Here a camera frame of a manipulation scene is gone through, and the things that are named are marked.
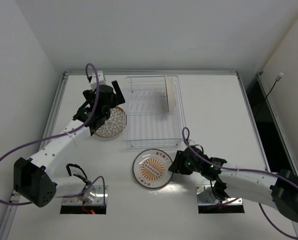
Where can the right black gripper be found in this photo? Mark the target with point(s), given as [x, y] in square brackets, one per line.
[176, 163]

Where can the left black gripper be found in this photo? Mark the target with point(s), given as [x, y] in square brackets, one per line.
[99, 122]

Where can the sunburst pattern plate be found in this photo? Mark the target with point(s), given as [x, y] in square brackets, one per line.
[150, 169]

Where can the floral orange-rim plate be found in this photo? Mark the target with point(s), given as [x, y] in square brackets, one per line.
[114, 125]
[171, 96]

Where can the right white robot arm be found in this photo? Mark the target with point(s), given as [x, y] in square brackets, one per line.
[276, 190]

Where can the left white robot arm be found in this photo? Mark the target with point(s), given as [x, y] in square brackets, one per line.
[33, 177]

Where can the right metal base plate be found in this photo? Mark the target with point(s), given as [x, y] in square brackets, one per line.
[205, 197]

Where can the metal base plate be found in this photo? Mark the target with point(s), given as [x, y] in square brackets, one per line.
[96, 196]
[205, 197]

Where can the white wire dish rack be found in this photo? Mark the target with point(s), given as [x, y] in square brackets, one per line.
[148, 122]

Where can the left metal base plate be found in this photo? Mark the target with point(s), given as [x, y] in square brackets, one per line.
[96, 196]

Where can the black cable white plug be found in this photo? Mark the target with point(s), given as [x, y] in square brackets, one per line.
[277, 79]

